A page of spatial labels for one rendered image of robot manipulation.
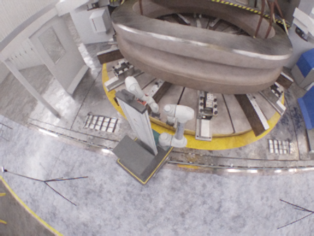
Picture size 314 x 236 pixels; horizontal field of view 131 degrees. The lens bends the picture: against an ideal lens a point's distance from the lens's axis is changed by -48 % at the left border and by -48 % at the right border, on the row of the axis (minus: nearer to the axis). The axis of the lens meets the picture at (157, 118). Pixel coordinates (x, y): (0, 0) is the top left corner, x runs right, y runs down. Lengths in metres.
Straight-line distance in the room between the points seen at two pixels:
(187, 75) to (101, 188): 2.70
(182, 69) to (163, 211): 2.55
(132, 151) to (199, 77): 1.57
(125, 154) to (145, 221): 1.44
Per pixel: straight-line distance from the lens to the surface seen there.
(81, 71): 5.11
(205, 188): 2.80
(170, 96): 3.04
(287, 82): 5.01
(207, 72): 2.37
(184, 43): 1.97
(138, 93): 1.59
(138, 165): 1.92
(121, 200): 2.85
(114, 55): 4.28
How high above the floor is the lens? 2.70
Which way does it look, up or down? 61 degrees down
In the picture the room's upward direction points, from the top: 8 degrees counter-clockwise
